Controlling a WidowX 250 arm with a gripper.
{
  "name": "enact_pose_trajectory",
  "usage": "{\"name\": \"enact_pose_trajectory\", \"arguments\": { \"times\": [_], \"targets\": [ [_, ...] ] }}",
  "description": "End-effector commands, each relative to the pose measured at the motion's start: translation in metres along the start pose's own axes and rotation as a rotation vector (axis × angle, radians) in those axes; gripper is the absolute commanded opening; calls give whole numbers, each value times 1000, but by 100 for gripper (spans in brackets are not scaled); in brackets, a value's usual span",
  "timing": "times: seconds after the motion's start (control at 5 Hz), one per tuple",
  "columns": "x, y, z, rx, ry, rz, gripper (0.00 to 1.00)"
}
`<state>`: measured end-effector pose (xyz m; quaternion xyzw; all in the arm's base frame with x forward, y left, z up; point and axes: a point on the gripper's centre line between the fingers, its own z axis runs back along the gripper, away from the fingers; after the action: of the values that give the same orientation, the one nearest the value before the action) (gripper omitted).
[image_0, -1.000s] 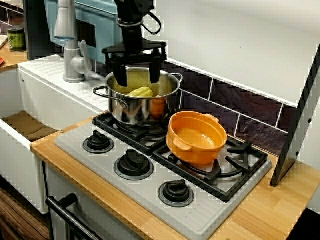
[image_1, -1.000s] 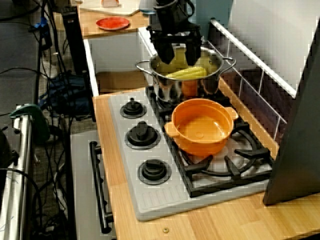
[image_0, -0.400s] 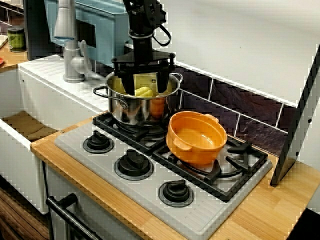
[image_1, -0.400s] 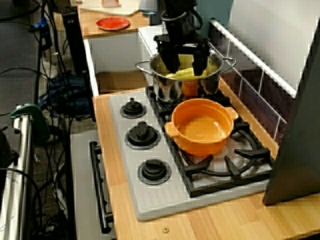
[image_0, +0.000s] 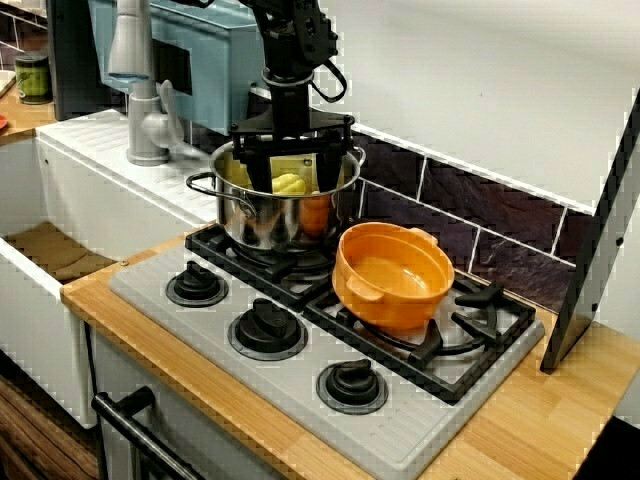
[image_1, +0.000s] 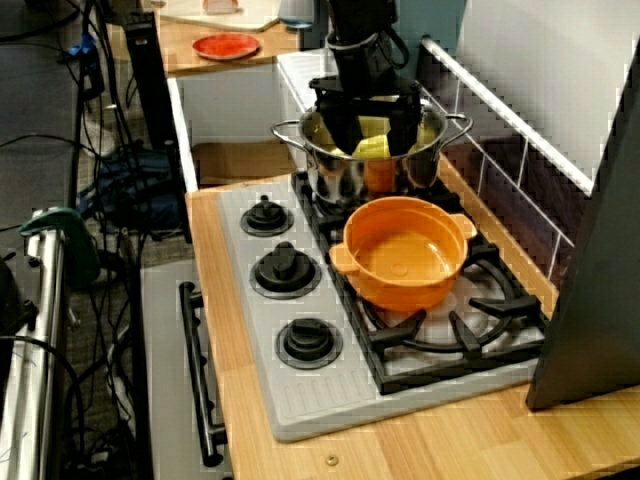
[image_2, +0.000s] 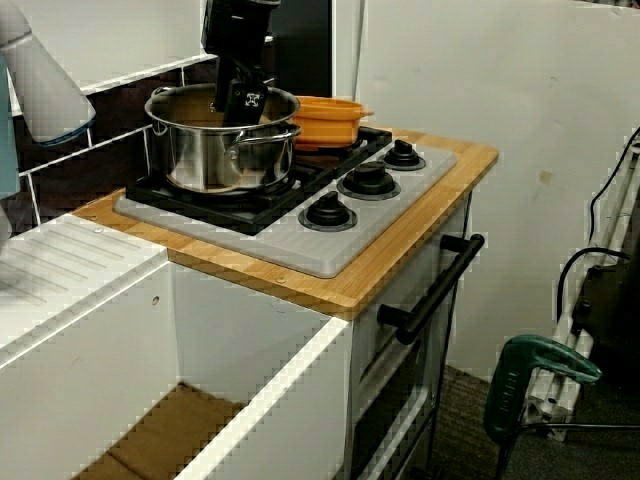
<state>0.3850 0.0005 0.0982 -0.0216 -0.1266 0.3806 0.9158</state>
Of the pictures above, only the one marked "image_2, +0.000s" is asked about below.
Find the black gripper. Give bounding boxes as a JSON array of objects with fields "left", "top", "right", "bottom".
[{"left": 209, "top": 52, "right": 268, "bottom": 126}]

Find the stainless steel pot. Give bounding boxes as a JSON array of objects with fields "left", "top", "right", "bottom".
[{"left": 144, "top": 83, "right": 304, "bottom": 194}]

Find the orange plastic pot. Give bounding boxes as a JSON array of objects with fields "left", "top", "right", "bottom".
[{"left": 290, "top": 95, "right": 376, "bottom": 149}]

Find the dark side panel board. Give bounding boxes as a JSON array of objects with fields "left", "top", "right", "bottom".
[{"left": 269, "top": 0, "right": 335, "bottom": 99}]

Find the black burner grate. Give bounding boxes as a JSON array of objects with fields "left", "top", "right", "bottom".
[
  {"left": 294, "top": 125, "right": 395, "bottom": 171},
  {"left": 124, "top": 164, "right": 335, "bottom": 237}
]

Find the black stove knob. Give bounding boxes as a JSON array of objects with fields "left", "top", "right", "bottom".
[
  {"left": 336, "top": 160, "right": 402, "bottom": 201},
  {"left": 298, "top": 192, "right": 359, "bottom": 234},
  {"left": 378, "top": 138, "right": 427, "bottom": 172}
]

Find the grey stove top plate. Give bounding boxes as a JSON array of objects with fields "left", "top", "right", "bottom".
[{"left": 113, "top": 130, "right": 459, "bottom": 280}]

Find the teal plastic bin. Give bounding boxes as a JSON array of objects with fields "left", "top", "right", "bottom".
[{"left": 0, "top": 52, "right": 22, "bottom": 201}]

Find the wooden stove countertop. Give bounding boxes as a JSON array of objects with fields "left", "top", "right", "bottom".
[{"left": 72, "top": 128, "right": 500, "bottom": 322}]

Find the white toy oven cabinet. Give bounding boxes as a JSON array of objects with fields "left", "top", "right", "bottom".
[{"left": 344, "top": 187, "right": 482, "bottom": 480}]

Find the green clamp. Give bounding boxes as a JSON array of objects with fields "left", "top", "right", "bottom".
[{"left": 483, "top": 334, "right": 604, "bottom": 454}]

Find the black device box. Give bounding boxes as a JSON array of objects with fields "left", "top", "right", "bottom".
[{"left": 574, "top": 263, "right": 640, "bottom": 371}]

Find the black oven door handle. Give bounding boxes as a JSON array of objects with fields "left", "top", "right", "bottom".
[{"left": 377, "top": 233, "right": 486, "bottom": 345}]

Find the thick black cable loop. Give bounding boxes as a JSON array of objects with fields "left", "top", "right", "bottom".
[{"left": 557, "top": 247, "right": 632, "bottom": 321}]

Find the aluminium frame rail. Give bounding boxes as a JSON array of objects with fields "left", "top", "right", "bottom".
[{"left": 519, "top": 142, "right": 640, "bottom": 444}]

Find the thin black floor cable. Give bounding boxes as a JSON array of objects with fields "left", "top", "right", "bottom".
[{"left": 499, "top": 422, "right": 640, "bottom": 480}]

